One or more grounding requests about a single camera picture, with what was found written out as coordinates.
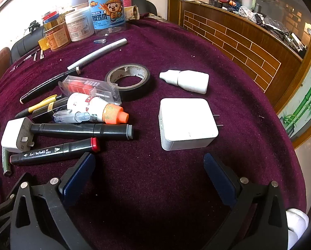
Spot white marker pen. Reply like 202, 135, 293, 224
67, 38, 128, 71

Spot clear plastic case red insert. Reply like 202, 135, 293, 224
58, 75, 122, 106

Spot white dropper bottle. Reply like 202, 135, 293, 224
159, 69, 209, 94

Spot white plastic jar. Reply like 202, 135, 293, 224
65, 8, 96, 42

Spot grey lid jar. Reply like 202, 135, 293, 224
72, 0, 90, 9

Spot paper cup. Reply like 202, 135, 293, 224
124, 5, 140, 20

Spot yellow black pen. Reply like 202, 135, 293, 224
14, 94, 63, 118

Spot black tape roll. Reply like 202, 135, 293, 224
105, 64, 151, 102

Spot black marker grey cap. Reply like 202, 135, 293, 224
29, 123, 134, 140

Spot orange jar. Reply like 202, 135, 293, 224
45, 22, 71, 52

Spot maroon tablecloth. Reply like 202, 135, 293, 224
0, 18, 308, 250

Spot large white power adapter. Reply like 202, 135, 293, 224
159, 98, 224, 151

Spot clear jar cartoon label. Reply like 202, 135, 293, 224
88, 0, 126, 37

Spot small white plug adapter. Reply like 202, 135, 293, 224
1, 117, 36, 153

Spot bamboo wall mural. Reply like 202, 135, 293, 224
278, 65, 311, 138

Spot black marker red band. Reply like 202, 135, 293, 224
10, 137, 99, 166

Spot black leather chair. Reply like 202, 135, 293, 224
132, 0, 157, 19
11, 26, 46, 63

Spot small black clamp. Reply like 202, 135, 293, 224
28, 20, 40, 33

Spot clear blue pen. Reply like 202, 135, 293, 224
53, 110, 104, 124

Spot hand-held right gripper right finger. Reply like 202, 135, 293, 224
204, 152, 289, 250

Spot white glue bottle orange cap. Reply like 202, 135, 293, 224
66, 92, 130, 125

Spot thin dark pen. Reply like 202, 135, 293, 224
12, 49, 40, 71

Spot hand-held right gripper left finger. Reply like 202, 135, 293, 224
10, 152, 96, 250

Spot green pen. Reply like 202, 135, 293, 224
2, 147, 13, 177

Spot black marker white ends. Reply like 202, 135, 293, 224
20, 66, 83, 104

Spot wooden brick-pattern counter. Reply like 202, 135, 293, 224
180, 0, 305, 108

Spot pile of cables and bags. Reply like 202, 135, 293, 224
210, 0, 308, 53

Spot black marker beige band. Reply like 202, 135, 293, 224
31, 97, 71, 123

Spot white plastic object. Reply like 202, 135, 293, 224
286, 208, 309, 250

